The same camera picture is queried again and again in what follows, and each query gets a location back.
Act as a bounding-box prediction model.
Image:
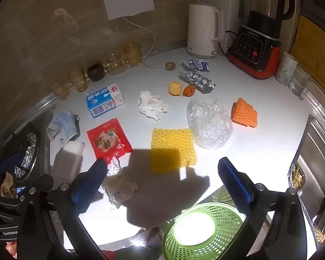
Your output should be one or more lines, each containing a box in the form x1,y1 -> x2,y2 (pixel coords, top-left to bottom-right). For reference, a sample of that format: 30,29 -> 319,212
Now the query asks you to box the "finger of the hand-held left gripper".
0,184 -> 28,201
0,122 -> 41,172

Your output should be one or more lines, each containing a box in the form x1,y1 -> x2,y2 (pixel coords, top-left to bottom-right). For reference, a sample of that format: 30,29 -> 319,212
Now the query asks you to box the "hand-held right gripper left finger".
16,157 -> 109,260

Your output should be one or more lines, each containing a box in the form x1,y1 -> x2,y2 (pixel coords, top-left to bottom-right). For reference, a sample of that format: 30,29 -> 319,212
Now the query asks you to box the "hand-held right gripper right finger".
218,157 -> 308,260

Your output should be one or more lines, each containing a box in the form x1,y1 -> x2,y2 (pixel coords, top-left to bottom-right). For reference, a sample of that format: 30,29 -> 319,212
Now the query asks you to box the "clear food wrapper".
98,159 -> 139,210

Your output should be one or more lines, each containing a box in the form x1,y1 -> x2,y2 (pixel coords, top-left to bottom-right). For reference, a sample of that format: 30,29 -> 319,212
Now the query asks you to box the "red snack packet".
86,117 -> 133,161

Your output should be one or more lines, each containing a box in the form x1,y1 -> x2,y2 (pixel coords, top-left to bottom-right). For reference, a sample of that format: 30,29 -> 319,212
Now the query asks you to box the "green plastic basket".
162,186 -> 262,260

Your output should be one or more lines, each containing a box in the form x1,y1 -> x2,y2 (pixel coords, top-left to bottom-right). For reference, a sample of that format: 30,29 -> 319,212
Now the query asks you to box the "blue white wrapper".
46,111 -> 81,150

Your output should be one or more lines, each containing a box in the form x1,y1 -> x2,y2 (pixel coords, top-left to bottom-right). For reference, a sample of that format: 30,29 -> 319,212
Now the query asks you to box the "clear plastic bag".
186,95 -> 234,149

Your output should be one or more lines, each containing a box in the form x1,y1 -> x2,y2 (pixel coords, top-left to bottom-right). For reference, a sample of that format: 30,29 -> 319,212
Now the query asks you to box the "yellow foam fruit net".
151,127 -> 198,173

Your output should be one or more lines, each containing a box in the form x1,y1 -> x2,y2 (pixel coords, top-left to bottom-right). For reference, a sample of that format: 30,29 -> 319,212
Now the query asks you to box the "orange foam fruit net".
231,97 -> 259,128

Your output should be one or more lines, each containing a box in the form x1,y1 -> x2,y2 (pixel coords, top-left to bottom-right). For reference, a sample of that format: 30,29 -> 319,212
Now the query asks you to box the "blue white milk carton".
86,83 -> 125,119

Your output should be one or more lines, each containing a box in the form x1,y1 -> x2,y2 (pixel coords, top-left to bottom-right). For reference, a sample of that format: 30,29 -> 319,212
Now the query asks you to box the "white tissue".
136,91 -> 169,121

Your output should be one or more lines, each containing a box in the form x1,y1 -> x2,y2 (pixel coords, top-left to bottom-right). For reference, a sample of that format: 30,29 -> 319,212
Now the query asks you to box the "orange tomato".
182,85 -> 197,97

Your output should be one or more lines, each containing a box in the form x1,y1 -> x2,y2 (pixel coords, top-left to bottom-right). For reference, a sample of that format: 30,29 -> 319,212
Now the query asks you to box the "silver foil wrapper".
178,71 -> 216,94

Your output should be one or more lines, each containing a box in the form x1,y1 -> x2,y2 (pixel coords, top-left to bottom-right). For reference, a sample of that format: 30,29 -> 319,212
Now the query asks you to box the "blue white packet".
182,57 -> 211,72

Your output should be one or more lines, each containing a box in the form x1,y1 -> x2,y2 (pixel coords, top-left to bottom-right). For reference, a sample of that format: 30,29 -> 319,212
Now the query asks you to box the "person's left hand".
4,242 -> 19,260

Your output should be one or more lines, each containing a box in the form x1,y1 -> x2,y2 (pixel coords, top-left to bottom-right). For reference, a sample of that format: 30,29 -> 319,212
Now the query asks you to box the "foil-lined gas stove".
12,131 -> 42,182

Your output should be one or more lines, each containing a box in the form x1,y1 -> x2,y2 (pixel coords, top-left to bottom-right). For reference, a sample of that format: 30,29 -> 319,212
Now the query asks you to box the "white block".
55,140 -> 85,169

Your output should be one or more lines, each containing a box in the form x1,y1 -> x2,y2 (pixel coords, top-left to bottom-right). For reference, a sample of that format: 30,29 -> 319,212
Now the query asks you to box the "sink strainer with scraps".
288,162 -> 306,189

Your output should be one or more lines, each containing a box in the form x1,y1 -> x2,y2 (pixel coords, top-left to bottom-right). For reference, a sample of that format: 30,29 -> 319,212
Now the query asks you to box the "steel sink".
286,114 -> 325,251

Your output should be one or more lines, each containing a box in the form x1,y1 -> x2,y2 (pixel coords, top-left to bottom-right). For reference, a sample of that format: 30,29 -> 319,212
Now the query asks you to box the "amber glass cup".
102,54 -> 127,75
121,42 -> 143,67
50,76 -> 71,101
67,67 -> 89,92

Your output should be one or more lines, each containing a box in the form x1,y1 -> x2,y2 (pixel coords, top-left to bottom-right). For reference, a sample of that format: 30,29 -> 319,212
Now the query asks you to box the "black cup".
87,63 -> 107,82

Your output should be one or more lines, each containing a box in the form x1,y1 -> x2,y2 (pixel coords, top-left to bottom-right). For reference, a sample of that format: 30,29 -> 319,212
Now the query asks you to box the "clear glass container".
288,68 -> 314,101

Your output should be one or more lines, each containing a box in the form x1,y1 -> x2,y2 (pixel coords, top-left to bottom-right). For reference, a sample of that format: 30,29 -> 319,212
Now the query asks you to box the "white printed cup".
275,52 -> 299,86

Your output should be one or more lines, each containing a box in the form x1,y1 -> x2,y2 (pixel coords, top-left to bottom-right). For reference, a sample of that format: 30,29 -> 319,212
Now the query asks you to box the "black red blender base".
227,0 -> 296,81

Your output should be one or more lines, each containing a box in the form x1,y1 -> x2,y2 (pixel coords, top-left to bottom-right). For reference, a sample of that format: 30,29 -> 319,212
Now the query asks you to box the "wooden cutting board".
290,13 -> 325,101

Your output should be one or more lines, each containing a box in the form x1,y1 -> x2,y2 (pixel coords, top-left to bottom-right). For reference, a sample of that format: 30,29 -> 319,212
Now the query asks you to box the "white electric kettle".
185,2 -> 227,60

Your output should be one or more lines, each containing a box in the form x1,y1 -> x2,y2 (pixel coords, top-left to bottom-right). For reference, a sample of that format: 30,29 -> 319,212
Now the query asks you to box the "white power cable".
124,17 -> 185,69

